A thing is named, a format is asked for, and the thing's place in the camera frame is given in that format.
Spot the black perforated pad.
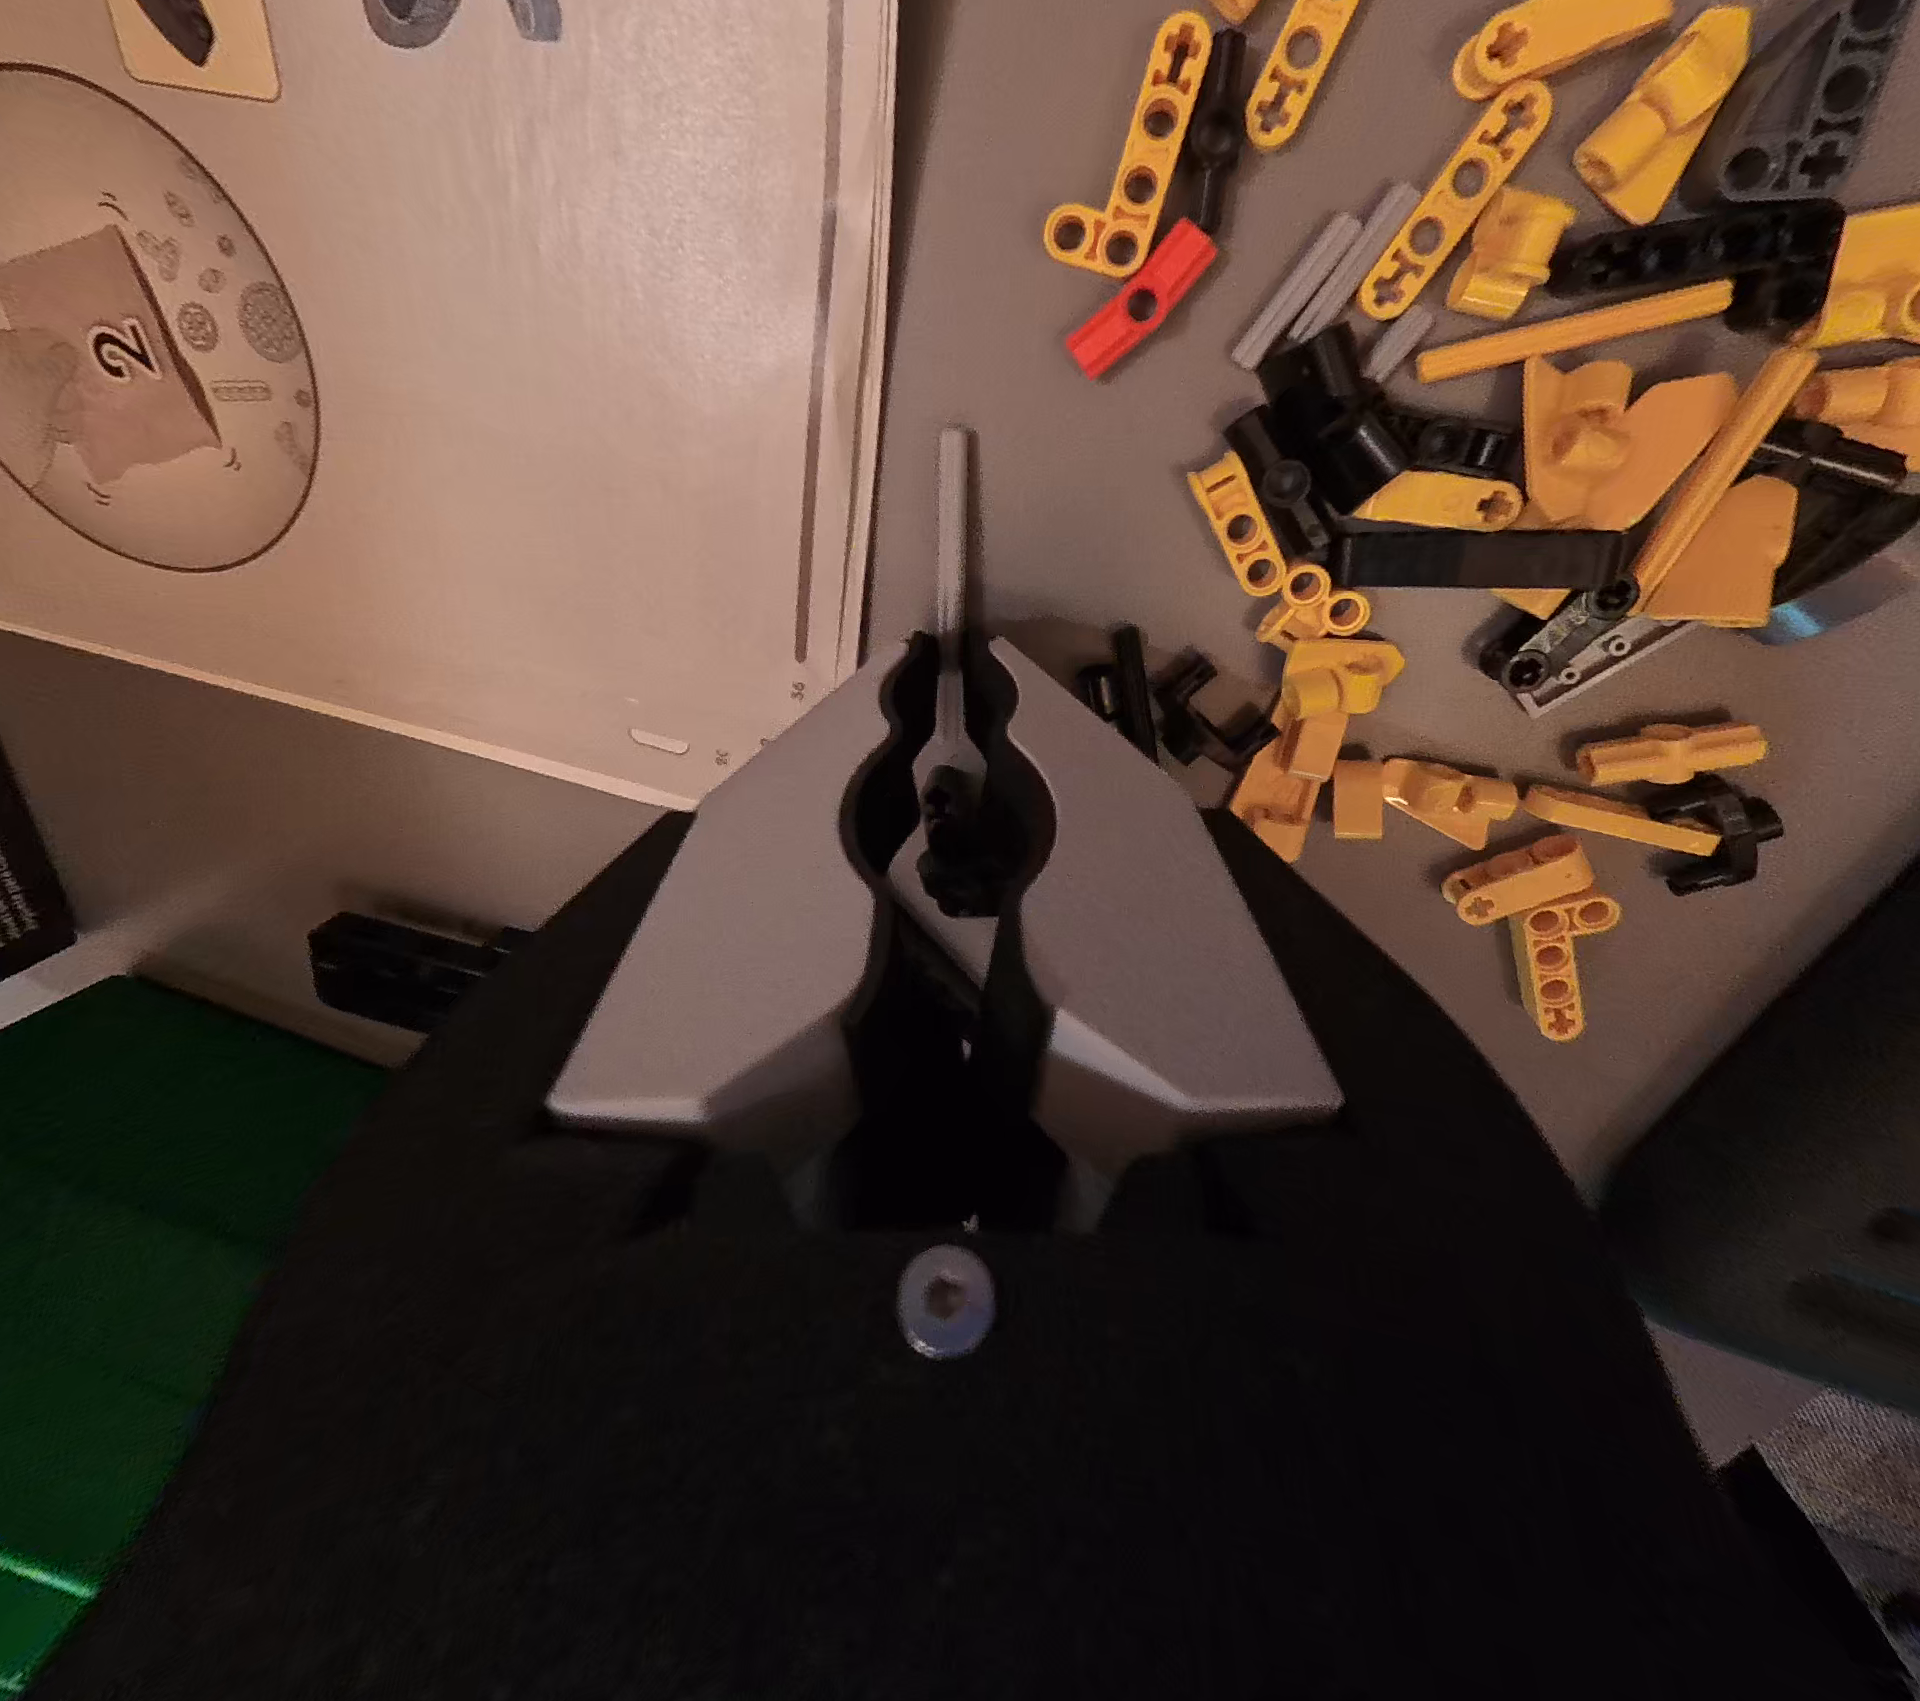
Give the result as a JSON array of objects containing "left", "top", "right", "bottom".
[{"left": 1597, "top": 860, "right": 1920, "bottom": 1419}]

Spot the black lego frame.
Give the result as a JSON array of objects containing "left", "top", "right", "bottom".
[{"left": 307, "top": 910, "right": 527, "bottom": 1032}]

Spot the black pronged lego piece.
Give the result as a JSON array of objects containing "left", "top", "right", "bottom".
[{"left": 1161, "top": 648, "right": 1279, "bottom": 773}]

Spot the pile of yellow black lego pieces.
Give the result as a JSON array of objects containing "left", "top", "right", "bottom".
[{"left": 1040, "top": 0, "right": 1920, "bottom": 1044}]

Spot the grey lego axle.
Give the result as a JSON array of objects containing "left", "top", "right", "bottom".
[{"left": 936, "top": 427, "right": 979, "bottom": 765}]

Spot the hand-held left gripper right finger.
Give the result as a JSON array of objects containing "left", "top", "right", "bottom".
[{"left": 959, "top": 630, "right": 1343, "bottom": 1233}]

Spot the black lego axle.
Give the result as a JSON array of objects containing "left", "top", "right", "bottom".
[{"left": 1111, "top": 624, "right": 1164, "bottom": 760}]

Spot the lego set box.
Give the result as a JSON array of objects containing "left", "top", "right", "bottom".
[{"left": 0, "top": 741, "right": 78, "bottom": 982}]

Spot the green plastic bin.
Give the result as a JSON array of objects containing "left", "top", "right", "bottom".
[{"left": 0, "top": 973, "right": 396, "bottom": 1695}]

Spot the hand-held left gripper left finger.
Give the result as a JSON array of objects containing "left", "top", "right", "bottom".
[{"left": 547, "top": 634, "right": 962, "bottom": 1233}]

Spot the red lego connector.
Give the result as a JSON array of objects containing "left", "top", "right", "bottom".
[{"left": 1065, "top": 216, "right": 1221, "bottom": 382}]

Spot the lego instruction booklet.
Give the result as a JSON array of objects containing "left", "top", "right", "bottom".
[{"left": 0, "top": 0, "right": 909, "bottom": 814}]

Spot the thin black lego connector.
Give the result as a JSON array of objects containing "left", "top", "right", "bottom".
[{"left": 1188, "top": 29, "right": 1250, "bottom": 235}]

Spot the black lego hole connector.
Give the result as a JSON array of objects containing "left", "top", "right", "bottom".
[{"left": 911, "top": 762, "right": 1000, "bottom": 918}]

